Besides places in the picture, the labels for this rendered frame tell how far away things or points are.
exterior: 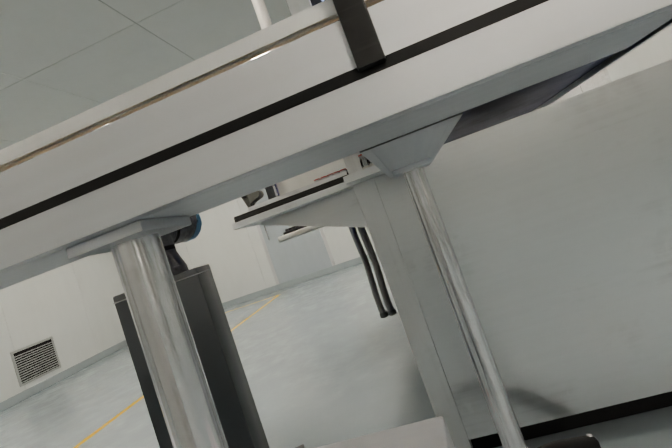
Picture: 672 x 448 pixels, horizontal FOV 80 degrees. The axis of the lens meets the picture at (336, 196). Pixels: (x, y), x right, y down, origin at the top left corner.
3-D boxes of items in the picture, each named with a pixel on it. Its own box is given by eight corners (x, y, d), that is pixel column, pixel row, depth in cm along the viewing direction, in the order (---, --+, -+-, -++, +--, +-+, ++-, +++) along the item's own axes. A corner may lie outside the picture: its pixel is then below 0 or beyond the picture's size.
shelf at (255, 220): (390, 183, 185) (389, 179, 185) (379, 176, 116) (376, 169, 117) (296, 217, 194) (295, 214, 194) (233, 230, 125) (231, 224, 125)
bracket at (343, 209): (372, 224, 128) (358, 186, 129) (371, 225, 125) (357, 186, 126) (276, 258, 134) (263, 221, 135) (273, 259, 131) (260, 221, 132)
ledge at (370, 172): (398, 168, 113) (396, 161, 114) (396, 164, 101) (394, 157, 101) (352, 185, 116) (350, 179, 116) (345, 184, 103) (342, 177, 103)
